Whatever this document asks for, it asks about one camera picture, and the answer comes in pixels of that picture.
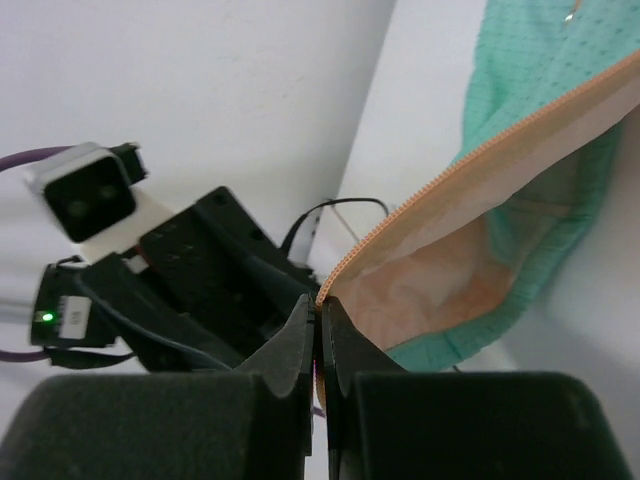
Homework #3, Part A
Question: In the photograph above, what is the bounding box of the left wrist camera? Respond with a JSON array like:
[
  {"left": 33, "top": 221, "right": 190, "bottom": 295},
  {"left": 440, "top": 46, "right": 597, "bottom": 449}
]
[{"left": 25, "top": 142, "right": 174, "bottom": 264}]

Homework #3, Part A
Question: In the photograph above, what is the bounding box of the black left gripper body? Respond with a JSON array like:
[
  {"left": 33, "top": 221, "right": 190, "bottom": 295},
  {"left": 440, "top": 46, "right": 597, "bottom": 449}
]
[{"left": 29, "top": 187, "right": 318, "bottom": 371}]

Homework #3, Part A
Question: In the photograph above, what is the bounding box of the orange and teal zip jacket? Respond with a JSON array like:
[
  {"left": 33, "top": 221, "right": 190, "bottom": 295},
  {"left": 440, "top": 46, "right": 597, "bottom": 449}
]
[{"left": 316, "top": 1, "right": 639, "bottom": 372}]

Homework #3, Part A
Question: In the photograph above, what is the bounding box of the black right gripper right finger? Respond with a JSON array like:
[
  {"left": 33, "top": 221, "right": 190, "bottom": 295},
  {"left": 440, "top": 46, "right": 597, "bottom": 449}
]
[{"left": 319, "top": 298, "right": 632, "bottom": 479}]

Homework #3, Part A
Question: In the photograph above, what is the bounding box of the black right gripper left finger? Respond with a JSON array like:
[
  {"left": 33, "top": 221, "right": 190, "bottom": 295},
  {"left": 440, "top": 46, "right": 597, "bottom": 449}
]
[{"left": 1, "top": 296, "right": 313, "bottom": 479}]

